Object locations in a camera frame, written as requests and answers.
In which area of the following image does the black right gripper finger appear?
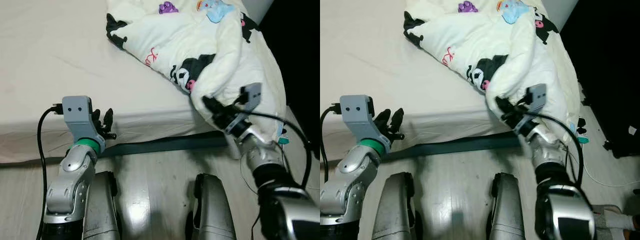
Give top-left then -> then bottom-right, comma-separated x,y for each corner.
495,96 -> 515,117
202,96 -> 223,118

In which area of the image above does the cream cartoon print quilt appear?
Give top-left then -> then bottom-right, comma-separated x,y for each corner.
105,0 -> 289,147
403,0 -> 585,146

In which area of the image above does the white power strip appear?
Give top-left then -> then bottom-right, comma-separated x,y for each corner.
570,116 -> 592,147
276,126 -> 291,147

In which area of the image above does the mattress with white sheet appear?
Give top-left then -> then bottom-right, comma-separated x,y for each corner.
320,0 -> 543,163
0,0 -> 241,166

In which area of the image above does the black wardrobe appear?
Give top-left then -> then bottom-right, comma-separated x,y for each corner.
257,0 -> 321,151
560,0 -> 640,160

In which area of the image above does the grey white floor object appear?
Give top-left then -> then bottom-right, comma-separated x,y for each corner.
591,201 -> 640,232

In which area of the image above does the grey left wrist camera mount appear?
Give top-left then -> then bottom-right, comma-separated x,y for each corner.
338,94 -> 388,152
62,95 -> 107,152

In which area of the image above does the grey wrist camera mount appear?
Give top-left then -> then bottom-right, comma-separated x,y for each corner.
239,82 -> 264,113
338,94 -> 388,152
524,83 -> 548,114
62,95 -> 107,152

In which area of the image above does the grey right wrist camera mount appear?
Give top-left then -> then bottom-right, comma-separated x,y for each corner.
239,82 -> 264,113
524,83 -> 548,114

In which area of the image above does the teal bed frame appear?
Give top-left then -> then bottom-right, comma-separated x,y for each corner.
382,131 -> 523,162
97,131 -> 237,159

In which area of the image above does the white floor cable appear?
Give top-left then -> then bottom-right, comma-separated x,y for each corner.
565,142 -> 640,190

